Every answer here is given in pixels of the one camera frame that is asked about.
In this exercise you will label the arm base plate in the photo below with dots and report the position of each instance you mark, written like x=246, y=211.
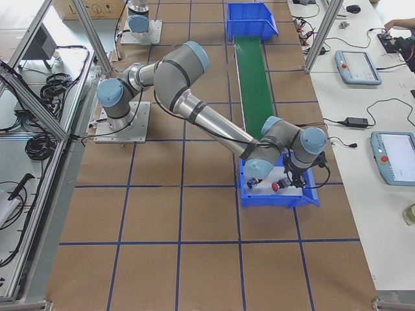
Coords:
x=130, y=129
x=152, y=37

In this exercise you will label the blue plastic bin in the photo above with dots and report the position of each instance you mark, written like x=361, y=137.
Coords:
x=309, y=196
x=250, y=19

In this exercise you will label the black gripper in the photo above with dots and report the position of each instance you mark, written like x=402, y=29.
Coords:
x=296, y=173

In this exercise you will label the cardboard box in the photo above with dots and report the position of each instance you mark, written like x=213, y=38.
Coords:
x=97, y=9

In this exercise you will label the left blue plastic bin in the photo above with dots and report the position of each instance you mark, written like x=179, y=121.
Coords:
x=250, y=19

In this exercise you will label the white foam pad right bin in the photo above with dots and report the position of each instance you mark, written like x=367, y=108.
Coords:
x=265, y=187

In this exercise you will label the green conveyor belt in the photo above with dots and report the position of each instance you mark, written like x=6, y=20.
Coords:
x=253, y=84

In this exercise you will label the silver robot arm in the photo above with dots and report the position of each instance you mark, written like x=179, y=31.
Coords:
x=172, y=78
x=137, y=16

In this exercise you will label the aluminium frame post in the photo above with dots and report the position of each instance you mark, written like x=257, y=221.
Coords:
x=322, y=33

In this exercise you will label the black power brick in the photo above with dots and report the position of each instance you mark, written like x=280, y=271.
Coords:
x=354, y=122

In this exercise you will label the teach pendant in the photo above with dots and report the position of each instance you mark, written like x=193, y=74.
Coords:
x=357, y=68
x=394, y=154

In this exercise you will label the red push button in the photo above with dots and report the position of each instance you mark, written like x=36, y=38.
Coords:
x=280, y=184

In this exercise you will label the right blue plastic bin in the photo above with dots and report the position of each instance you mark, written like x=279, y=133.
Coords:
x=309, y=196

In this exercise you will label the near teach pendant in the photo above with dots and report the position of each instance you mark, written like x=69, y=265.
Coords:
x=394, y=154

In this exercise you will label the far teach pendant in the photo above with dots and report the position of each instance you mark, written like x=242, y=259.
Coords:
x=357, y=68

